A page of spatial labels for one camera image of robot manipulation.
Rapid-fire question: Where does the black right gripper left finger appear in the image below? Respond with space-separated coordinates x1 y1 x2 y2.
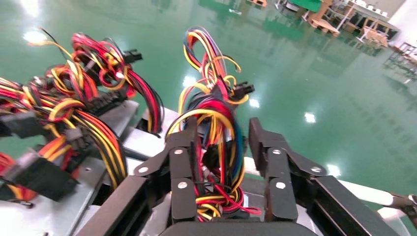
133 117 200 225

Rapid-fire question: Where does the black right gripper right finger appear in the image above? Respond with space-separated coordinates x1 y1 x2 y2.
248 117 328 223

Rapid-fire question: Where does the multicolour cable bundle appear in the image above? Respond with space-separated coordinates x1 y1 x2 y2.
164 26 263 224

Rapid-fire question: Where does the black pipe connector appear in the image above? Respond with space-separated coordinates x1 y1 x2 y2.
389 193 417 225

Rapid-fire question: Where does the wooden pallet stack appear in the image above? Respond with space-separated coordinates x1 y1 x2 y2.
307 18 341 35

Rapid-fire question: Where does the green board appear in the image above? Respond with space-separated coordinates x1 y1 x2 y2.
288 0 323 12

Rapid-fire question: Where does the wooden workbench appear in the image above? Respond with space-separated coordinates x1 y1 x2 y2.
340 0 401 42

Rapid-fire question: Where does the white frame pipe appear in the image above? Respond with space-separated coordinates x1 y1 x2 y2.
378 206 411 222

